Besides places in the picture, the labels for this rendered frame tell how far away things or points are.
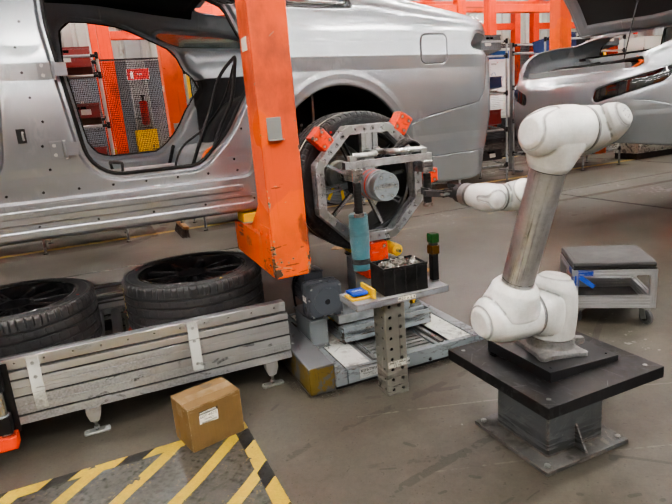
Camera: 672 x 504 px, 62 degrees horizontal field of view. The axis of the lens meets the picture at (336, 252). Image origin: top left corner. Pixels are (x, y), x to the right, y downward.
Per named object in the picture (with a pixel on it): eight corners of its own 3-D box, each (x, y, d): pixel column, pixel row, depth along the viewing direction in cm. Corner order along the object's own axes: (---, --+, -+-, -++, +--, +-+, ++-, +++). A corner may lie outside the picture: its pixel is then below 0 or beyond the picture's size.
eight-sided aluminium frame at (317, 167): (417, 229, 281) (413, 118, 267) (424, 232, 275) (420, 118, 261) (317, 247, 261) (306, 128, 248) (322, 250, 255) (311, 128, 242)
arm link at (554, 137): (541, 345, 184) (488, 359, 175) (508, 319, 197) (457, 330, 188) (613, 111, 149) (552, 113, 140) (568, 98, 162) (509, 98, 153)
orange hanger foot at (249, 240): (267, 243, 303) (260, 180, 294) (300, 265, 256) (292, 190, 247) (237, 249, 297) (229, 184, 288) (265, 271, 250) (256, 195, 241)
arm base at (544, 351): (599, 354, 189) (601, 339, 188) (541, 362, 184) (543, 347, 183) (565, 334, 207) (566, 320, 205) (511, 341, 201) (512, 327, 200)
